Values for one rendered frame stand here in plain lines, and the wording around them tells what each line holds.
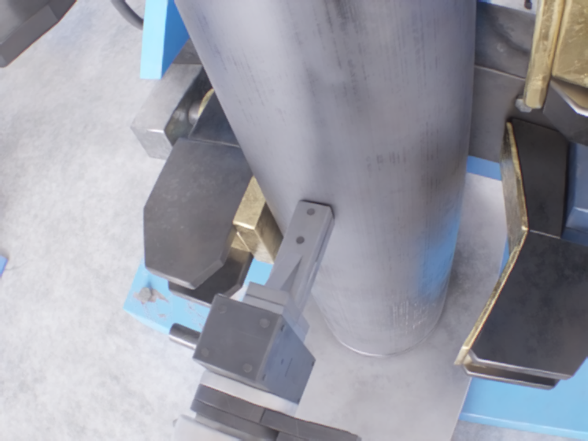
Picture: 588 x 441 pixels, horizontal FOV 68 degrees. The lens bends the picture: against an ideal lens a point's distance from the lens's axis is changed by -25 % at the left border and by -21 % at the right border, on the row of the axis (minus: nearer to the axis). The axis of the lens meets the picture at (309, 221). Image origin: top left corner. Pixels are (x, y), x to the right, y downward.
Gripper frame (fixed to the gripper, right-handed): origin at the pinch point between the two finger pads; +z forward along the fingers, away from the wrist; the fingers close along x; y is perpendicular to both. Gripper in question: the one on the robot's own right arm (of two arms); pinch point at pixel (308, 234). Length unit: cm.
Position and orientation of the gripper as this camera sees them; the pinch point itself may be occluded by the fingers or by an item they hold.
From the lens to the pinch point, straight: 42.8
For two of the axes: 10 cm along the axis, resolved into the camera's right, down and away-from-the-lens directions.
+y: -9.3, -2.2, 3.0
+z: 3.3, -8.6, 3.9
